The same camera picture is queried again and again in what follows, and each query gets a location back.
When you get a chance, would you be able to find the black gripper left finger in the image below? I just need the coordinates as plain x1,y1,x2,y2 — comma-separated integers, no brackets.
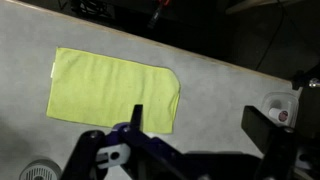
59,103,208,180

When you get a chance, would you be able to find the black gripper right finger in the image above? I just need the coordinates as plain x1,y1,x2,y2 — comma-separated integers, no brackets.
240,105,298,180

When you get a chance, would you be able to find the yellow-green microfiber towel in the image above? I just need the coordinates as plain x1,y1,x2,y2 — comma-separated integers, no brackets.
45,47,182,135

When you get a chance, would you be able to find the white coffee pod red lid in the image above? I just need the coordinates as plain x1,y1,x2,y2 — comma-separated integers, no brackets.
268,107,290,127

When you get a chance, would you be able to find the clear plastic tray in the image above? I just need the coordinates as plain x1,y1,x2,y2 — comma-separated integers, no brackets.
260,91,300,128

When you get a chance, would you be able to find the thin black floor cable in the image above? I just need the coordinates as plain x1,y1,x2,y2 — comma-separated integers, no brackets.
254,0,289,72

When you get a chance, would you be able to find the red black cable plug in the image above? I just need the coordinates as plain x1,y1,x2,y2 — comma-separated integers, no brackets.
147,0,172,30

